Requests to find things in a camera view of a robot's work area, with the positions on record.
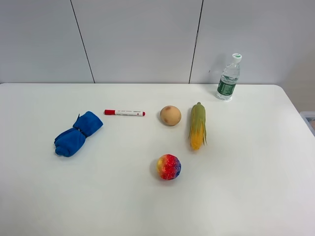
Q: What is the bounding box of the yellow corn cob green husk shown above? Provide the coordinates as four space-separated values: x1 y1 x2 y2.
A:
189 102 207 150

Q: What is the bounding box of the clear plastic water bottle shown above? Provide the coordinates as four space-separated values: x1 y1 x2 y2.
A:
217 53 242 101

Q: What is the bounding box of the rainbow coloured ball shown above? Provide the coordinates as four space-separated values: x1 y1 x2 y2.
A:
156 154 181 180

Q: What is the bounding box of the blue rolled cloth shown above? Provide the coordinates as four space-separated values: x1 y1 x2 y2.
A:
54 111 103 157

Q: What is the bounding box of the tan round potato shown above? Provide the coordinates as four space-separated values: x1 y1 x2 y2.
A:
160 105 182 126

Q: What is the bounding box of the red white marker pen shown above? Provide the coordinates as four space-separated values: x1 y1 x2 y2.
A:
104 109 146 117

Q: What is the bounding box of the translucent plastic storage bin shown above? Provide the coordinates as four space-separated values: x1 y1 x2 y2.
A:
300 111 315 136

